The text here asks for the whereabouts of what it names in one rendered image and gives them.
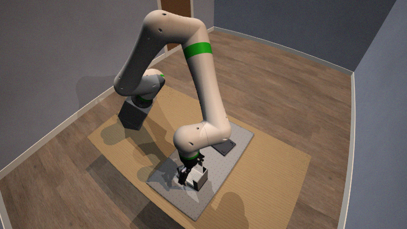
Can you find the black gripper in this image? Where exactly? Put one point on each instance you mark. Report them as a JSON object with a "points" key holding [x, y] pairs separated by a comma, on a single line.
{"points": [[187, 168]]}

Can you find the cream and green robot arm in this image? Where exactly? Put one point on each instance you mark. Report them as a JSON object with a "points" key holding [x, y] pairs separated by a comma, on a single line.
{"points": [[160, 28]]}

